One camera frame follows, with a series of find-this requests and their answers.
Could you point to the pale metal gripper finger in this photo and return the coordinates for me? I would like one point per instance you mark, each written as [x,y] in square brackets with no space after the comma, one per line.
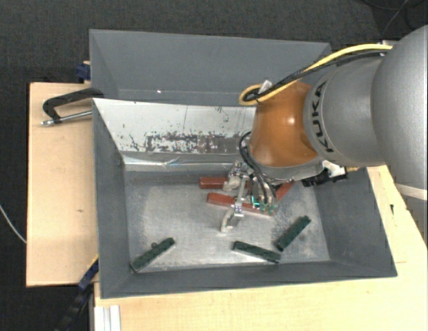
[227,222]
[239,217]

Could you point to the red-brown flat block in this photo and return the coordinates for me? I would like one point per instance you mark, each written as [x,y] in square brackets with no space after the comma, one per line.
[212,182]
[284,190]
[219,199]

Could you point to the dark green flat block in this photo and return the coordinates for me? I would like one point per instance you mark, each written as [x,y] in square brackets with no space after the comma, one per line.
[292,233]
[257,251]
[152,254]

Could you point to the grey metal bin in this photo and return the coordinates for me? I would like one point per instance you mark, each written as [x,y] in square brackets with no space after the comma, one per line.
[186,226]

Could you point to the pale cardboard board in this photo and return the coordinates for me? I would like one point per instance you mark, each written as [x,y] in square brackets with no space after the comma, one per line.
[58,191]

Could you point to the black cylinder on white bracket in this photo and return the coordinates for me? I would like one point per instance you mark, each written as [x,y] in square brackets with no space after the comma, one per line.
[319,179]

